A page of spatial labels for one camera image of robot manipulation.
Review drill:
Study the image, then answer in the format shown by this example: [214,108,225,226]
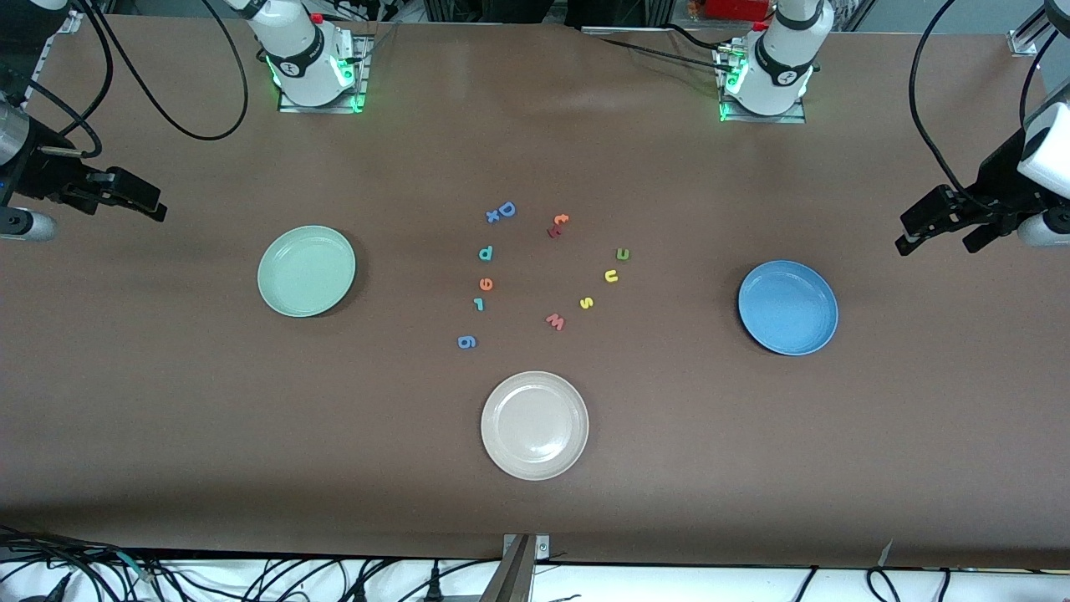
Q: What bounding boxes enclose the short black right arm cable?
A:
[0,75,105,160]

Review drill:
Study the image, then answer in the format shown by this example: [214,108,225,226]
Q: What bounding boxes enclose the tangled black floor cable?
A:
[0,525,172,602]

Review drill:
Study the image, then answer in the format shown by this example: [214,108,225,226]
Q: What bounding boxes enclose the long black right arm cable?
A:
[75,0,252,141]

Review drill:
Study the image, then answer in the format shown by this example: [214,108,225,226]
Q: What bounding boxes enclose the pale green plate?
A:
[257,225,357,319]

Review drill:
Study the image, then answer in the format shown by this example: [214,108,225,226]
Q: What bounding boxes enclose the red box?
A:
[701,0,774,22]

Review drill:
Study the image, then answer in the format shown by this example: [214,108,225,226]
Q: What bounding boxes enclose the blue plate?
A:
[737,260,839,357]

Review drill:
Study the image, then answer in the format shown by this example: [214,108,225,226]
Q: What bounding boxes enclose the aluminium frame rail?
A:
[17,10,84,105]
[1007,17,1050,58]

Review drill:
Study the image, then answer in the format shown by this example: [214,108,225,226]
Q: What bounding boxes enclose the short black left arm cable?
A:
[1018,29,1062,130]

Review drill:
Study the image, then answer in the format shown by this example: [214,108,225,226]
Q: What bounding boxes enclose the beige plate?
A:
[480,371,590,482]

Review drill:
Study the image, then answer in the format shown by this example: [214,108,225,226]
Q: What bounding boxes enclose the looped black floor cable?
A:
[865,567,902,602]

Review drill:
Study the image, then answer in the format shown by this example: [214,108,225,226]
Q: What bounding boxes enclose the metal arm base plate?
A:
[278,33,369,114]
[717,42,808,125]

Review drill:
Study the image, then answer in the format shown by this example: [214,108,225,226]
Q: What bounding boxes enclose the black cable on table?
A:
[595,23,736,72]

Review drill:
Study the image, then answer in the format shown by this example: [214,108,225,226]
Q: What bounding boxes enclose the metal mount post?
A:
[481,533,551,602]

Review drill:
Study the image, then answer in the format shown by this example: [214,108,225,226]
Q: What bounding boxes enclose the short black arm cable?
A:
[0,75,105,160]
[1018,29,1062,130]

